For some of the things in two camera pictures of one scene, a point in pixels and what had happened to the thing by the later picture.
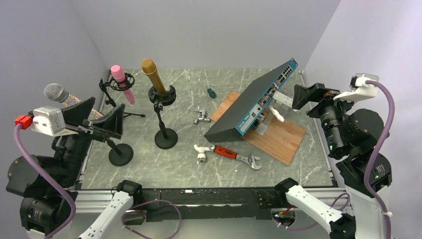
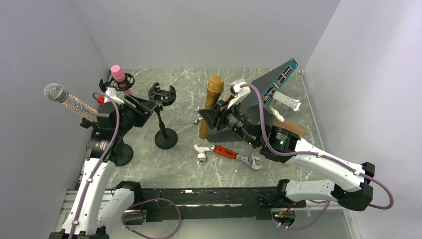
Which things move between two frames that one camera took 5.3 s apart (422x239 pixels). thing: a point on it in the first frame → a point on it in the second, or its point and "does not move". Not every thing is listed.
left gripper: [111, 124] → [144, 109]
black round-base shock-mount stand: [166, 138] does not move
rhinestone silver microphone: [56, 92] does not move
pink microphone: [118, 74] does not move
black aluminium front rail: [208, 203] does not move
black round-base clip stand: [121, 154] does not move
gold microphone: [149, 66] → [215, 87]
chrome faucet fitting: [203, 118] does not move
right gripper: [316, 91] → [212, 115]
